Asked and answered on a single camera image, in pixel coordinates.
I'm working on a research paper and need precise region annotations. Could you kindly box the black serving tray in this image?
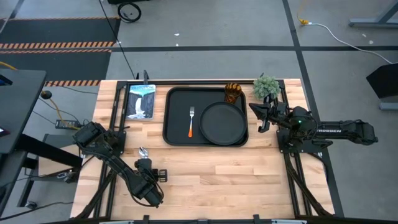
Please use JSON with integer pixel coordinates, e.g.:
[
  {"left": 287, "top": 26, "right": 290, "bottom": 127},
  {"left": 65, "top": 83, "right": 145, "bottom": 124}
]
[{"left": 162, "top": 86, "right": 250, "bottom": 148}]

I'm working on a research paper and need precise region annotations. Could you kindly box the black aluminium table frame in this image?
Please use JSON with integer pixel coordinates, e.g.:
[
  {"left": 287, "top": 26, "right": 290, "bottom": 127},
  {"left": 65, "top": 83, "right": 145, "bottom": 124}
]
[{"left": 73, "top": 78, "right": 346, "bottom": 224}]

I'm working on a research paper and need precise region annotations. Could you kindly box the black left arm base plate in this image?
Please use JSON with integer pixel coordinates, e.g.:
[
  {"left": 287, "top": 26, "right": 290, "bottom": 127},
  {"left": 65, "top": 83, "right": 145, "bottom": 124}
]
[{"left": 107, "top": 129, "right": 127, "bottom": 156}]

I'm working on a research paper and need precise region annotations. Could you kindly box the grey metal desk leg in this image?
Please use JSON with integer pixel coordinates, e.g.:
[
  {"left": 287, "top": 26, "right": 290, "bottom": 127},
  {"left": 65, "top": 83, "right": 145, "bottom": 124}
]
[{"left": 348, "top": 0, "right": 398, "bottom": 30}]

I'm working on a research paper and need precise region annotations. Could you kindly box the white floor cable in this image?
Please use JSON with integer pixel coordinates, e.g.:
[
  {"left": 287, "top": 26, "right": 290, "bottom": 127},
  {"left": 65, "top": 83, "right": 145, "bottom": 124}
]
[{"left": 307, "top": 22, "right": 395, "bottom": 65}]

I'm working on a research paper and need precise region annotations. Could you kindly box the grey metal foot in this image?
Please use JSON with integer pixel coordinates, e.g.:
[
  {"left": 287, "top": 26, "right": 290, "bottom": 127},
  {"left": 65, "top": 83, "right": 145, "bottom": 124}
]
[{"left": 378, "top": 101, "right": 398, "bottom": 112}]

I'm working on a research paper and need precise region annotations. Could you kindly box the yellow floor cable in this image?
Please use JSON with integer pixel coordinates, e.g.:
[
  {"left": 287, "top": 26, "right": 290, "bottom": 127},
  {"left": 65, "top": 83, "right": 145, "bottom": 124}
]
[{"left": 49, "top": 98, "right": 81, "bottom": 131}]

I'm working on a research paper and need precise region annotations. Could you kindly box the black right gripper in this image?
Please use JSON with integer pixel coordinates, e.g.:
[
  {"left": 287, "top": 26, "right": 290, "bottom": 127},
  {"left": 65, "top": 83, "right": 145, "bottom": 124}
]
[{"left": 248, "top": 100, "right": 292, "bottom": 129}]

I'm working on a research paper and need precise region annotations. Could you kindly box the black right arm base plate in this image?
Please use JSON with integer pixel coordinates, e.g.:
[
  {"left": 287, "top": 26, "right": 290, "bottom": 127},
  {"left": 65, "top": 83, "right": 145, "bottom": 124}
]
[{"left": 276, "top": 128, "right": 333, "bottom": 154}]

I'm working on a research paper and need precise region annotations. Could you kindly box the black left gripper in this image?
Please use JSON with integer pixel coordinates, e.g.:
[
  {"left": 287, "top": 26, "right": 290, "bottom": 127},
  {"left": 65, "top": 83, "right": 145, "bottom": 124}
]
[{"left": 134, "top": 154, "right": 157, "bottom": 185}]

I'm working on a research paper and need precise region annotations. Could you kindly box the black desk top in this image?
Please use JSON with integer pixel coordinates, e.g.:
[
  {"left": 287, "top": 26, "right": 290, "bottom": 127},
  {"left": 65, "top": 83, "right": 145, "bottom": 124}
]
[{"left": 0, "top": 68, "right": 48, "bottom": 155}]

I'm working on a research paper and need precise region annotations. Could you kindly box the black angled panel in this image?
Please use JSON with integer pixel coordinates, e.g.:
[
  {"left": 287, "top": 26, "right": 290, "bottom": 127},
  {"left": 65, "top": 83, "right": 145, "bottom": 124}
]
[{"left": 365, "top": 63, "right": 398, "bottom": 100}]

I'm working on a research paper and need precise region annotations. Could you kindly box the long black floor cable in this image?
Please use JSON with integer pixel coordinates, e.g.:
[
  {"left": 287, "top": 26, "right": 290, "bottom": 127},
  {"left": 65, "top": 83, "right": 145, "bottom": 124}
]
[{"left": 98, "top": 0, "right": 139, "bottom": 80}]

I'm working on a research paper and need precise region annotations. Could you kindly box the black mat with hazard stripes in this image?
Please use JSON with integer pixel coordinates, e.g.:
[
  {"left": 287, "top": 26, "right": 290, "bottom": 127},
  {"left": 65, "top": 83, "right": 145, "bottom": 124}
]
[
  {"left": 0, "top": 16, "right": 122, "bottom": 50},
  {"left": 0, "top": 49, "right": 113, "bottom": 88}
]

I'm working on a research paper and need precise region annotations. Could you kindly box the waterfall picture card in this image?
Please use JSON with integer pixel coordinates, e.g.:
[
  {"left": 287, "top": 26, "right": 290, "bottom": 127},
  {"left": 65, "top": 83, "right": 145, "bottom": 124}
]
[{"left": 125, "top": 83, "right": 157, "bottom": 121}]

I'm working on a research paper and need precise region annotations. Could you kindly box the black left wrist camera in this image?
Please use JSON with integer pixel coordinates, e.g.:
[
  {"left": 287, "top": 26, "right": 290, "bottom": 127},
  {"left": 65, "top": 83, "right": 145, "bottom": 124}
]
[{"left": 157, "top": 169, "right": 169, "bottom": 184}]

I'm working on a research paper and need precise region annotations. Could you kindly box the black desk leg frame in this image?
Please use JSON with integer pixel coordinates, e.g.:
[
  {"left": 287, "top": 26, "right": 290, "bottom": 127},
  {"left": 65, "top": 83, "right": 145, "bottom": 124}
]
[{"left": 0, "top": 133, "right": 84, "bottom": 215}]

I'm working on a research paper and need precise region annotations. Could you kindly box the fork with orange handle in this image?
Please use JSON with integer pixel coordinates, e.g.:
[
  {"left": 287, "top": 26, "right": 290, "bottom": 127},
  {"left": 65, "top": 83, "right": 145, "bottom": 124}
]
[{"left": 187, "top": 106, "right": 196, "bottom": 139}]

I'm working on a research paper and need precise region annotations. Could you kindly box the yellow cable plug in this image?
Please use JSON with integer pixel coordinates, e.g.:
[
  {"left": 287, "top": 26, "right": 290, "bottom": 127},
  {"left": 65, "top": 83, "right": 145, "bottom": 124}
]
[{"left": 296, "top": 0, "right": 310, "bottom": 26}]

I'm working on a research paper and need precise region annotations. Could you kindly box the black power supply brick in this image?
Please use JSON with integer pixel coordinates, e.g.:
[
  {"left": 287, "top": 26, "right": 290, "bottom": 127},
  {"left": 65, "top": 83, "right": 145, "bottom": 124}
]
[{"left": 55, "top": 119, "right": 83, "bottom": 131}]

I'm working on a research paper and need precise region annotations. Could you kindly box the small green potted plant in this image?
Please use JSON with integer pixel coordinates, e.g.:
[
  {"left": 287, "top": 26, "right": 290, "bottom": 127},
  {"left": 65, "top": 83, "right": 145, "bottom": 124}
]
[{"left": 252, "top": 75, "right": 282, "bottom": 101}]

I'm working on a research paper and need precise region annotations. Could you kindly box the black coiled cable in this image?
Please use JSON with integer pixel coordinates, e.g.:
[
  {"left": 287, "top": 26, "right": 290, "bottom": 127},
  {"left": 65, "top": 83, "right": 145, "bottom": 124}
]
[{"left": 117, "top": 1, "right": 143, "bottom": 24}]

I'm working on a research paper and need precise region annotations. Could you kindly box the black round plate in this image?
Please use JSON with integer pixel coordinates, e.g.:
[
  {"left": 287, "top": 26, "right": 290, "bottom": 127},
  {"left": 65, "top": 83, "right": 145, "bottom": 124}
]
[{"left": 198, "top": 101, "right": 248, "bottom": 146}]

